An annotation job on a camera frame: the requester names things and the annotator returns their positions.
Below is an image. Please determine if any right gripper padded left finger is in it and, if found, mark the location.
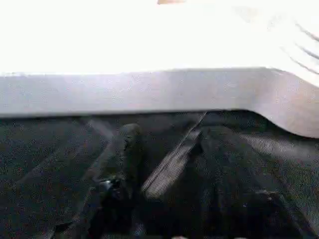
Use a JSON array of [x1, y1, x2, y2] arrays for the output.
[[88, 123, 146, 239]]

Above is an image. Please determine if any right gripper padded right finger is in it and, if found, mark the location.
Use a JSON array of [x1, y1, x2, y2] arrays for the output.
[[194, 127, 300, 239]]

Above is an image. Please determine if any white plastic table top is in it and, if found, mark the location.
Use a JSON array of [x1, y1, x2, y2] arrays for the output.
[[0, 0, 319, 139]]

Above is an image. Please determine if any black plastic mat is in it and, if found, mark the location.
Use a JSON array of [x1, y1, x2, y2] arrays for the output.
[[0, 109, 319, 239]]

